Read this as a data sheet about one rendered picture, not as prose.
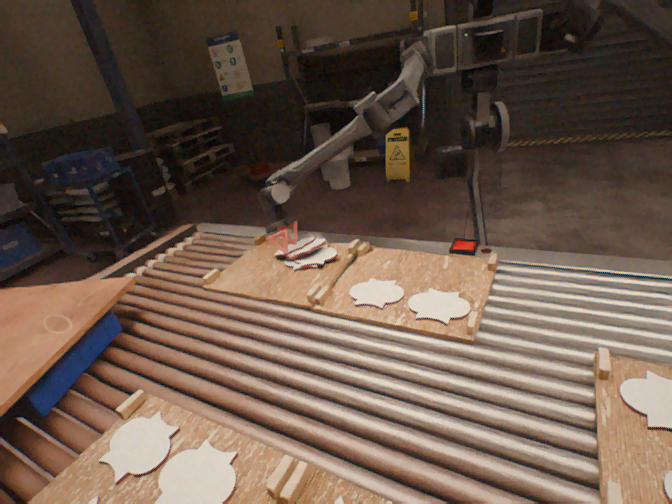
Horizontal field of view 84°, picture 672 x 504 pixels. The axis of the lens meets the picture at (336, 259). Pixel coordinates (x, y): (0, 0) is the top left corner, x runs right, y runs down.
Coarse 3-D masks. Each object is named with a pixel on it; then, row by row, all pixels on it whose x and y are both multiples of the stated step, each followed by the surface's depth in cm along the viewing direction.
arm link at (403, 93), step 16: (416, 48) 121; (416, 64) 114; (432, 64) 125; (400, 80) 97; (416, 80) 107; (384, 96) 98; (400, 96) 99; (368, 112) 101; (384, 112) 101; (400, 112) 100; (384, 128) 103
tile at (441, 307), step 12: (420, 300) 94; (432, 300) 93; (444, 300) 92; (456, 300) 91; (420, 312) 90; (432, 312) 89; (444, 312) 88; (456, 312) 88; (468, 312) 87; (444, 324) 86
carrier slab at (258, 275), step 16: (288, 240) 140; (256, 256) 133; (272, 256) 131; (336, 256) 123; (352, 256) 122; (224, 272) 126; (240, 272) 124; (256, 272) 123; (272, 272) 121; (288, 272) 119; (304, 272) 117; (320, 272) 116; (336, 272) 114; (208, 288) 119; (224, 288) 117; (240, 288) 115; (256, 288) 114; (272, 288) 112; (288, 288) 111; (304, 288) 109; (288, 304) 105; (304, 304) 102
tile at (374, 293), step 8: (376, 280) 105; (352, 288) 103; (360, 288) 103; (368, 288) 102; (376, 288) 101; (384, 288) 101; (392, 288) 100; (400, 288) 100; (352, 296) 100; (360, 296) 99; (368, 296) 99; (376, 296) 98; (384, 296) 98; (392, 296) 97; (400, 296) 96; (360, 304) 97; (368, 304) 96; (376, 304) 95; (384, 304) 95; (392, 304) 96
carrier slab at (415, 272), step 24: (360, 264) 116; (384, 264) 114; (408, 264) 111; (432, 264) 109; (456, 264) 107; (480, 264) 105; (336, 288) 107; (408, 288) 101; (432, 288) 99; (456, 288) 97; (480, 288) 96; (336, 312) 97; (360, 312) 95; (384, 312) 94; (408, 312) 92; (480, 312) 88; (432, 336) 85; (456, 336) 82
